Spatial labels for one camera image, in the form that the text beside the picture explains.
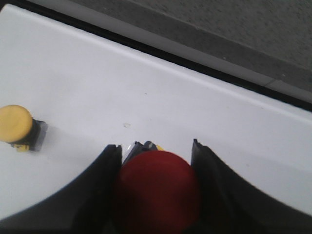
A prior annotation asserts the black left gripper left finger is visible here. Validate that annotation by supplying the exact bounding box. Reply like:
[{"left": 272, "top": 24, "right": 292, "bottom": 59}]
[{"left": 0, "top": 145, "right": 122, "bottom": 234}]

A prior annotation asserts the grey stone counter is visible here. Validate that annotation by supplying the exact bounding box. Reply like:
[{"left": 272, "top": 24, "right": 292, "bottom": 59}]
[{"left": 38, "top": 0, "right": 312, "bottom": 102}]

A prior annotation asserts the yellow mushroom push button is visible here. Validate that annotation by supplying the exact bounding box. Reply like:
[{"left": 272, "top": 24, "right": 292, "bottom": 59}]
[{"left": 0, "top": 105, "right": 48, "bottom": 152}]

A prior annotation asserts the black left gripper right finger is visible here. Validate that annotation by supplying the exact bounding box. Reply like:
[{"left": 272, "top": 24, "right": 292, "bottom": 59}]
[{"left": 191, "top": 139, "right": 312, "bottom": 234}]

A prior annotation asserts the red mushroom push button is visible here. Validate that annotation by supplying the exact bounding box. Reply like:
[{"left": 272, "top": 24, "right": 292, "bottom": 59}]
[{"left": 112, "top": 141, "right": 202, "bottom": 234}]

